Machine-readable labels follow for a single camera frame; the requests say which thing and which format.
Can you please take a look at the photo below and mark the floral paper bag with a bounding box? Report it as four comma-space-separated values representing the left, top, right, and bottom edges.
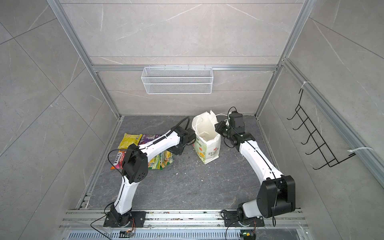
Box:
192, 111, 226, 165

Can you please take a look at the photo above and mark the green apple candy packet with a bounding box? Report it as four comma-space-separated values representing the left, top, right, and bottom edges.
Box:
148, 151, 174, 170

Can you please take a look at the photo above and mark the purple snack packet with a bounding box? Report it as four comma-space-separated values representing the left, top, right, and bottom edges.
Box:
139, 134, 160, 145

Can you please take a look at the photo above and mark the yellow snack packet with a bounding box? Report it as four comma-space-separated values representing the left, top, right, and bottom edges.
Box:
118, 133, 143, 150

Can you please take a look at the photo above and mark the orange blackcurrant candy packet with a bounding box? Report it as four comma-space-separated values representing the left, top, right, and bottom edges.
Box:
111, 151, 126, 170

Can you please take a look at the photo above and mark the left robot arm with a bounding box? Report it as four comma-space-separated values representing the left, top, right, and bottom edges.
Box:
103, 117, 196, 228

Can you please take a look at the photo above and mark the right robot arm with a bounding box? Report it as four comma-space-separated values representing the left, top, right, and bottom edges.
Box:
215, 107, 296, 227

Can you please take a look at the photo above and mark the white wire mesh basket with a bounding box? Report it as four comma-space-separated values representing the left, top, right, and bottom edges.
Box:
141, 67, 214, 95

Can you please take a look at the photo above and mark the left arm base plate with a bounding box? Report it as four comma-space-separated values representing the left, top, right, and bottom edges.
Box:
103, 211, 147, 228

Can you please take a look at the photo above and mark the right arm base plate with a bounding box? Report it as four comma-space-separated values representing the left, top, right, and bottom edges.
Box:
220, 210, 265, 228

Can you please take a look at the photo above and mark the black wire hook rack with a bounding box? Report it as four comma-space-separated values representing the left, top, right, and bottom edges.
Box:
287, 89, 356, 170

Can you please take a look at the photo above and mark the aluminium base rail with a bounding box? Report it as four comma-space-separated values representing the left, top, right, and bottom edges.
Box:
56, 209, 313, 240

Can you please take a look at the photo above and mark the aluminium frame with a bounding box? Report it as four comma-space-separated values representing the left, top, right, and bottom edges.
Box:
48, 1, 384, 185

